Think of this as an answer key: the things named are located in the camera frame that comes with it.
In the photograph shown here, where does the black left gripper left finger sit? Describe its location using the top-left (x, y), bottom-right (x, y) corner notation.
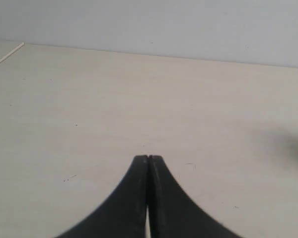
top-left (59, 155), bottom-right (149, 238)

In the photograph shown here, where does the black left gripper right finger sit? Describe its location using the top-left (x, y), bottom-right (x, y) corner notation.
top-left (148, 155), bottom-right (239, 238)

